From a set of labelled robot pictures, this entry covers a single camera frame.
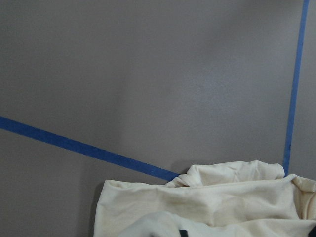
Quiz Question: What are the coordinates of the cream long-sleeve printed shirt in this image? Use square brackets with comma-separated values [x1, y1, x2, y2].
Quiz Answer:
[93, 161, 316, 237]

